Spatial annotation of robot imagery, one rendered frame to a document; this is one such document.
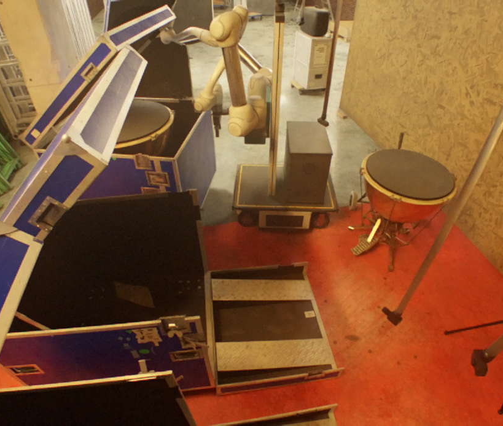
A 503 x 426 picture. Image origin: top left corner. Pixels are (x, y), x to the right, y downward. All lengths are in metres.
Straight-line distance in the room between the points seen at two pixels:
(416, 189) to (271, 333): 1.44
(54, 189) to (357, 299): 2.26
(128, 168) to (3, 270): 1.88
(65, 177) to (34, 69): 2.53
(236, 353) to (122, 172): 1.52
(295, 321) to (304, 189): 1.08
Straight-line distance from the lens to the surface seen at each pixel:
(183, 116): 3.31
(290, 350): 2.29
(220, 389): 2.15
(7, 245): 0.75
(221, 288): 2.43
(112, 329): 1.48
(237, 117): 2.18
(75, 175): 0.91
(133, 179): 2.55
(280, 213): 2.83
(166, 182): 2.46
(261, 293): 2.47
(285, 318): 2.46
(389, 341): 2.57
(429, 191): 2.53
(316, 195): 2.82
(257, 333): 2.39
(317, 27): 5.74
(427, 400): 2.49
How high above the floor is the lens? 2.14
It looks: 42 degrees down
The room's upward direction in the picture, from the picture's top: straight up
